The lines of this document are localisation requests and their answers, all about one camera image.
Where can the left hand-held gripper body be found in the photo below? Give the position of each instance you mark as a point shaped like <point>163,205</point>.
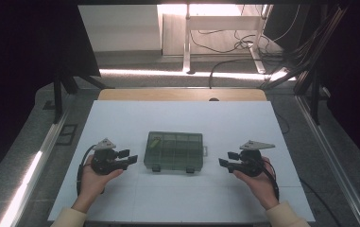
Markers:
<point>105,159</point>

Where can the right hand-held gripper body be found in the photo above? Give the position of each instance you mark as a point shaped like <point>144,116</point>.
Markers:
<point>250,162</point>

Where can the yellow-green strip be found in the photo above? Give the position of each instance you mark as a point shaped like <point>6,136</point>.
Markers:
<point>154,143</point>

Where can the green transparent organizer box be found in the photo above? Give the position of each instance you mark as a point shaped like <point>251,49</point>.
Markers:
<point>174,151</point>

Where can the person's left hand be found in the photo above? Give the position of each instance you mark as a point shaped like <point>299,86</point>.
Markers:
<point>94,184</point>

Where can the person's right hand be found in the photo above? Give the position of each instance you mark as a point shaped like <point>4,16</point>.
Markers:
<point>258,189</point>

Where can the white table cover sheet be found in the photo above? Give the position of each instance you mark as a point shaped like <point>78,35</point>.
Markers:
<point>180,195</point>

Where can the black tripod stand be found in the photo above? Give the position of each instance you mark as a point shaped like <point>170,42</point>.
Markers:
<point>58,94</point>

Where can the wooden table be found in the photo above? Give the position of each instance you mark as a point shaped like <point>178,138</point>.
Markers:
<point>180,94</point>

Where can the black metal stand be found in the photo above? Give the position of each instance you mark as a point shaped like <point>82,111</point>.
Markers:
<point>314,78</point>

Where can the white cabinet panel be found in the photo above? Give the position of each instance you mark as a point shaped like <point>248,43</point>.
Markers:
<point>121,28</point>

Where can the black computer case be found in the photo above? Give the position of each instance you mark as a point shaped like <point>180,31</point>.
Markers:
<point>288,25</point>

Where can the black floor bracket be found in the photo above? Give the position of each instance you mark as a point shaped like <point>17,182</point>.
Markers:
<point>66,135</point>

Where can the aluminium rail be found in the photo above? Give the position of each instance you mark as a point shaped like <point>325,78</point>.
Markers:
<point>32,170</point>
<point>332,160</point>

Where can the white desk frame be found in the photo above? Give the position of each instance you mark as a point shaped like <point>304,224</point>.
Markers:
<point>221,22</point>

